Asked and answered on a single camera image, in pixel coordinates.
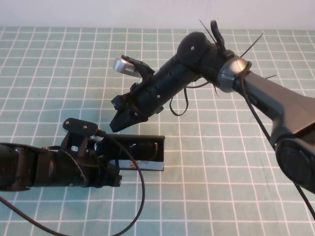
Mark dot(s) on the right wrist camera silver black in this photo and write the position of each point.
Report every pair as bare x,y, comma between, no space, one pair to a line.
125,65

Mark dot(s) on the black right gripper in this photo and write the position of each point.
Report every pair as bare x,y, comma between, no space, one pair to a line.
160,91

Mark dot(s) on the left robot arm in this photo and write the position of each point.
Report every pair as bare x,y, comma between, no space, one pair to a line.
17,167

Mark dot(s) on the black glasses case blue print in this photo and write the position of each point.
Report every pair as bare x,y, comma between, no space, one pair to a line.
150,165

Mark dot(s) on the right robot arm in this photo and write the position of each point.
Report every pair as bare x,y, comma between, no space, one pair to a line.
270,98

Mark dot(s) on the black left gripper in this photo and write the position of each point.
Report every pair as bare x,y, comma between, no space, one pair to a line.
69,169

